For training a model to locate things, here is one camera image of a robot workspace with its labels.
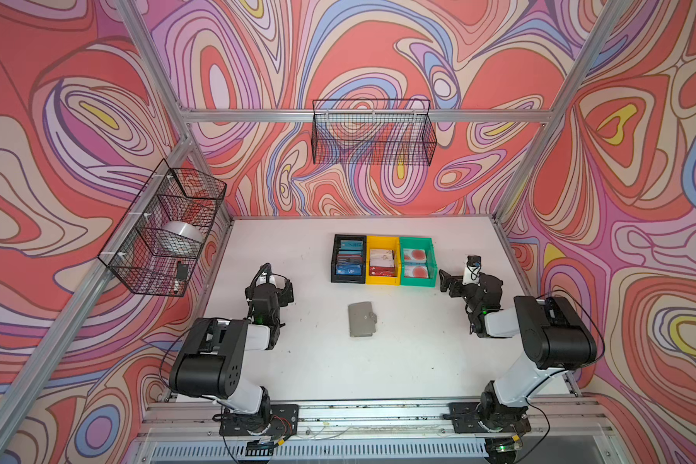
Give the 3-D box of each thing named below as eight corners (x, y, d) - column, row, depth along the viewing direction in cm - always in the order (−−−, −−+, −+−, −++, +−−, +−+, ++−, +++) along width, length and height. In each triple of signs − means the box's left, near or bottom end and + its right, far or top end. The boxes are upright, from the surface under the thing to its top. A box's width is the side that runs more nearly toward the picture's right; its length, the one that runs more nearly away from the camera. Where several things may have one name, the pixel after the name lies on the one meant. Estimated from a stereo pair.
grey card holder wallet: (348, 336, 90) (348, 333, 88) (348, 305, 97) (348, 302, 95) (376, 336, 90) (377, 333, 88) (374, 305, 97) (375, 302, 95)
